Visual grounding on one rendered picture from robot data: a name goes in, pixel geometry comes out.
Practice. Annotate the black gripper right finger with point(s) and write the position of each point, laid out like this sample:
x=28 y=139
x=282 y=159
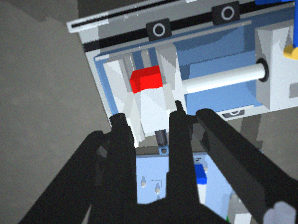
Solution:
x=268 y=193

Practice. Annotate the white block with blue end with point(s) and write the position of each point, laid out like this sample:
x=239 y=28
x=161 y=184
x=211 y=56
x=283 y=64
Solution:
x=202 y=181

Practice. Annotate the white block with red end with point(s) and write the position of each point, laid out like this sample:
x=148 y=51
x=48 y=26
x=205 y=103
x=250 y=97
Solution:
x=148 y=91

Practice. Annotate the white block with green end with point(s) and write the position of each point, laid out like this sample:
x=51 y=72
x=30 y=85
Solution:
x=237 y=213

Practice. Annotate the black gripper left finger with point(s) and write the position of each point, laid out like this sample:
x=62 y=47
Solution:
x=68 y=197

